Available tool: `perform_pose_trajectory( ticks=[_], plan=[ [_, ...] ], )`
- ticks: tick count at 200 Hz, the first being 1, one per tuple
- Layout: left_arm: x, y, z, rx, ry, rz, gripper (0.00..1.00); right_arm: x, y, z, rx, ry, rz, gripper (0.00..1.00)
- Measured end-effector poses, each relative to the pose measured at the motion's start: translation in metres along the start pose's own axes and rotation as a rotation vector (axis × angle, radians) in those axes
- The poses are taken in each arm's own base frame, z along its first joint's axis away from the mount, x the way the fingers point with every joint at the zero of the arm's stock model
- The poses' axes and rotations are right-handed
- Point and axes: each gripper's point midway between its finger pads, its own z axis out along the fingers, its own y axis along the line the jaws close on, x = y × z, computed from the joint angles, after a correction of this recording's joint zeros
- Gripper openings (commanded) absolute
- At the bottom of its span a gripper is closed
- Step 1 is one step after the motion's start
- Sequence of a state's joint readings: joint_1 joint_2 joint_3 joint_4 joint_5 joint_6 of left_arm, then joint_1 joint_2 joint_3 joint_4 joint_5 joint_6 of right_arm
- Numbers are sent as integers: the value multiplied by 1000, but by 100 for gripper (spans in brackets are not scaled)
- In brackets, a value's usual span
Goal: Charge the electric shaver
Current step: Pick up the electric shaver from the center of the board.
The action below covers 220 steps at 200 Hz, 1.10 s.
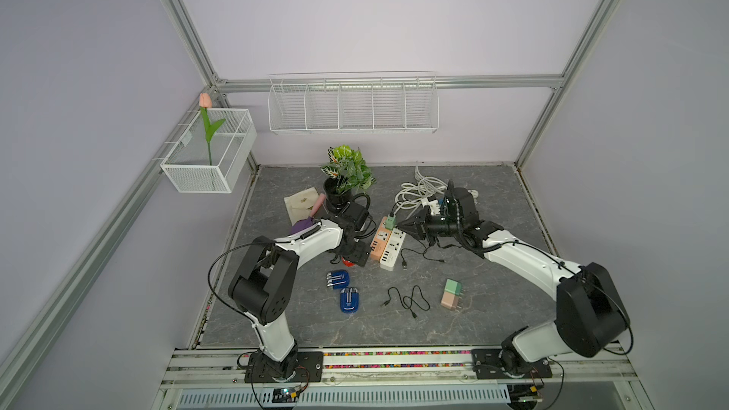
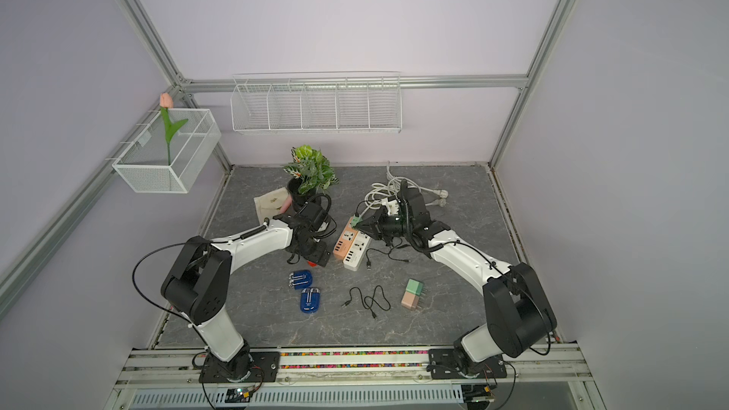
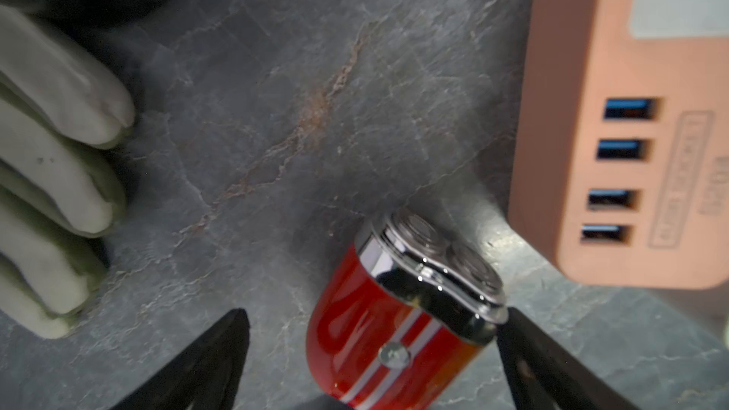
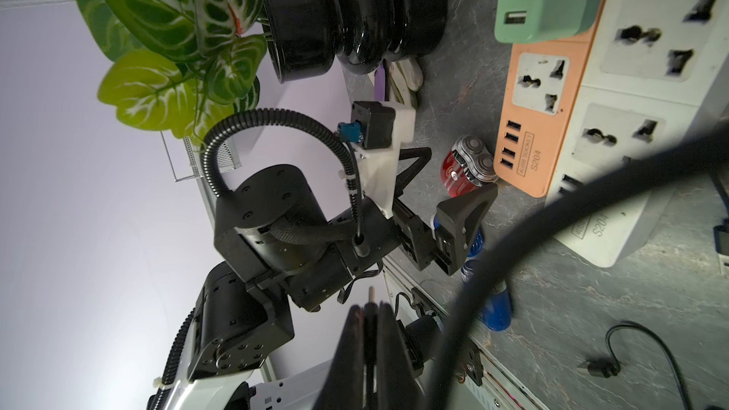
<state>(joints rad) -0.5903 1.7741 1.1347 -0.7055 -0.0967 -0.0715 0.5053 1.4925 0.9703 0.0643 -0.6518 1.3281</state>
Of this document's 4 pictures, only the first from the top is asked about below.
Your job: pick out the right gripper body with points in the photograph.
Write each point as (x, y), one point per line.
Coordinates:
(439, 227)

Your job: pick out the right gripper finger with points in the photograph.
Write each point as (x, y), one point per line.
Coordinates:
(416, 230)
(418, 216)

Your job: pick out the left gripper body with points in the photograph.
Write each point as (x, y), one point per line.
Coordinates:
(353, 252)

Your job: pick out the green charger adapter top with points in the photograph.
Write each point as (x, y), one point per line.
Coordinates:
(390, 222)

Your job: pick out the green charger adapter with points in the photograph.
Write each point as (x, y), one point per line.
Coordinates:
(453, 287)
(390, 222)

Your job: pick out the white power strip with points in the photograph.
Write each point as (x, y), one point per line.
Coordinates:
(392, 250)

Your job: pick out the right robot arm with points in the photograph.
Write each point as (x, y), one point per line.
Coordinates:
(589, 312)

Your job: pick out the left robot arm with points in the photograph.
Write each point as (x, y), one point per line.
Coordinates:
(262, 286)

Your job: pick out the blue electric shaver upper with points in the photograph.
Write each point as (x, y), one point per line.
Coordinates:
(337, 280)

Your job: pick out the blue electric shaver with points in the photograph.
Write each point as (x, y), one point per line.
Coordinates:
(337, 280)
(349, 300)

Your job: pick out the blue electric shaver lower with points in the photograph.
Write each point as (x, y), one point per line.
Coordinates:
(349, 300)

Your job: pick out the orange power strip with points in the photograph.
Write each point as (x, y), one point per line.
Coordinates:
(380, 241)

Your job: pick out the pink charger adapter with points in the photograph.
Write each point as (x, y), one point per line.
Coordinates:
(450, 301)

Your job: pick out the potted green plant black vase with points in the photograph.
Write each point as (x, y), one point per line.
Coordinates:
(347, 173)

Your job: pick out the artificial pink tulip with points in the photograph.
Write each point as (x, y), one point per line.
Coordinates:
(210, 127)

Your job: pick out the white wire wall shelf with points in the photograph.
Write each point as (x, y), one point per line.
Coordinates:
(354, 102)

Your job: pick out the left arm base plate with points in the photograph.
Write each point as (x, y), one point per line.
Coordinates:
(298, 366)

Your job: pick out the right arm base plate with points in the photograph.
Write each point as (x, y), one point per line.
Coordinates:
(496, 363)

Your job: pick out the white vented cable duct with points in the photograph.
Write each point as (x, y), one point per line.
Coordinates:
(344, 397)

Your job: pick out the white mesh wall basket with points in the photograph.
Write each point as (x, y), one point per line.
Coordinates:
(186, 164)

